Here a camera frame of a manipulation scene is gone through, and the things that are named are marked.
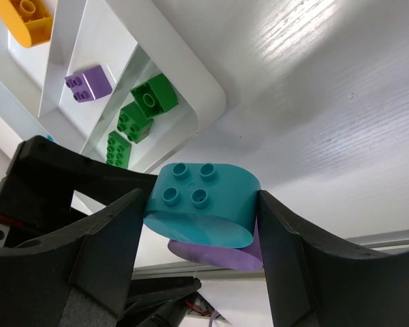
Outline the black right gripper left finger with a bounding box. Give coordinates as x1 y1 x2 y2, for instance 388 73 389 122
0 189 145 326

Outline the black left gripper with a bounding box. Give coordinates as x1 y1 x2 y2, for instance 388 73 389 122
0 135 202 327

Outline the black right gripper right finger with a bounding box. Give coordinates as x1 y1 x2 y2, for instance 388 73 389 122
257 190 409 326

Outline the purple oval lego brick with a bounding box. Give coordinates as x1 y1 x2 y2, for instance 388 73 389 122
168 221 263 271

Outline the green long lego brick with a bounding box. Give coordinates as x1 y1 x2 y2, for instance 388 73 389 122
106 131 132 169

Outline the purple square lego brick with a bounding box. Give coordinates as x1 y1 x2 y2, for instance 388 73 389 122
65 65 112 103

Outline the teal oval lego brick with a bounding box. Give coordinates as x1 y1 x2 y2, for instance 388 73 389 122
144 163 260 249

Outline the green rounded lego brick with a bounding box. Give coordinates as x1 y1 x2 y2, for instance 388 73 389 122
130 74 179 119

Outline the yellow oval lego brick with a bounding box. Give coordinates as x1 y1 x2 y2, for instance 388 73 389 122
0 0 53 48

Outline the white compartment tray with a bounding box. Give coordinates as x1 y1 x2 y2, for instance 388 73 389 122
0 1 226 172

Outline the green square lego brick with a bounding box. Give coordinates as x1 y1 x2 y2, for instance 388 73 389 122
117 102 154 144

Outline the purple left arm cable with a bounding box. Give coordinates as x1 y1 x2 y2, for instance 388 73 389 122
204 308 232 327

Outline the aluminium front rail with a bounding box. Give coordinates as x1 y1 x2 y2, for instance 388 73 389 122
132 228 409 281

